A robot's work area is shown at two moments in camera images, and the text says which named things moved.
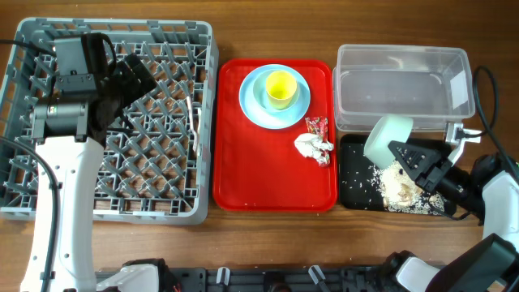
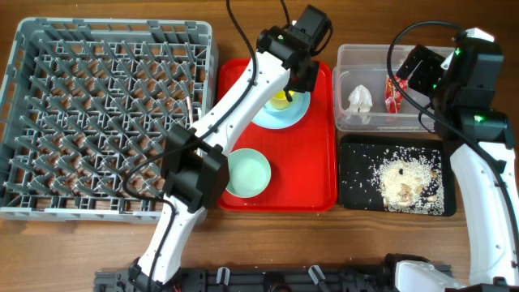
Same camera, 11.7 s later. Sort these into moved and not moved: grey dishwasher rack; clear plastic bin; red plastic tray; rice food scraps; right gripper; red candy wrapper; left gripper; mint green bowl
Moved: red candy wrapper; left gripper; right gripper; mint green bowl
Not moved: red plastic tray; rice food scraps; clear plastic bin; grey dishwasher rack
